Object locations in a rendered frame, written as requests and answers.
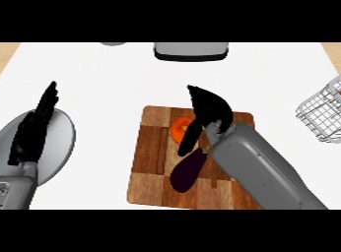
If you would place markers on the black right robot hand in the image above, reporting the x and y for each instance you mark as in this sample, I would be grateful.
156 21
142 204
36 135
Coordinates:
208 106

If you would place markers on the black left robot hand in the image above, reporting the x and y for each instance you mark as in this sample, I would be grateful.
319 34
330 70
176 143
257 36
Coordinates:
34 131

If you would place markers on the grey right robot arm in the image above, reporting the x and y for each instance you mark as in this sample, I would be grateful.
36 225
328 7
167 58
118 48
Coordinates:
262 167

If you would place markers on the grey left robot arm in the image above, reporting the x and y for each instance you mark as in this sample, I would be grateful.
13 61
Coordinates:
11 187

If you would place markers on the orange squash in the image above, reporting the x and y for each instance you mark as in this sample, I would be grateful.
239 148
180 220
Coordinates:
180 129

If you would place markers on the wooden cutting board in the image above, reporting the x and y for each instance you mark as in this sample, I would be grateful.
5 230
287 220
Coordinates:
153 164

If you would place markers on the grey round plate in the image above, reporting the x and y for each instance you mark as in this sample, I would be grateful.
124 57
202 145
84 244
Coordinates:
60 138

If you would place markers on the dark purple eggplant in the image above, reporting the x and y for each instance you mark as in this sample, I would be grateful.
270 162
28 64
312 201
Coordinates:
188 172

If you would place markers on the small grey round object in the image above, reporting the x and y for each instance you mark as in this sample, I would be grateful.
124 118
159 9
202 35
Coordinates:
113 43

